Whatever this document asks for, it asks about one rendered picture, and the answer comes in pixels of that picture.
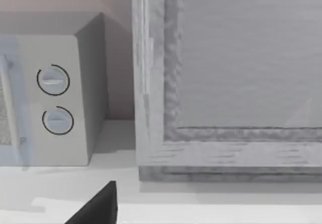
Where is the pale microwave oven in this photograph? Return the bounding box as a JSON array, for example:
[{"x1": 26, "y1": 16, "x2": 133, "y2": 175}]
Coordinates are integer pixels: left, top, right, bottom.
[{"x1": 0, "y1": 12, "x2": 110, "y2": 168}]

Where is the pale round microwave knob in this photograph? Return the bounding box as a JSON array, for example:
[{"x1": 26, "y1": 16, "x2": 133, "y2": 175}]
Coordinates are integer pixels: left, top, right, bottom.
[
  {"x1": 42, "y1": 105, "x2": 74, "y2": 135},
  {"x1": 36, "y1": 63, "x2": 70, "y2": 96}
]

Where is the pale blue microwave door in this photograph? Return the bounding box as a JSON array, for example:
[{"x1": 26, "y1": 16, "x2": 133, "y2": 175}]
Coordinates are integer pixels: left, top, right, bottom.
[{"x1": 0, "y1": 35, "x2": 36, "y2": 168}]

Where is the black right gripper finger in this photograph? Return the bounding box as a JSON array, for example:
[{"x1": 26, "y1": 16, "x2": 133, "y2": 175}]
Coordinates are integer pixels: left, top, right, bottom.
[{"x1": 64, "y1": 180, "x2": 119, "y2": 224}]

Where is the grey cabinet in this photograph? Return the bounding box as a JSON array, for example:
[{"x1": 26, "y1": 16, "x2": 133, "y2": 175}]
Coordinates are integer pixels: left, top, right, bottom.
[{"x1": 131, "y1": 0, "x2": 322, "y2": 183}]

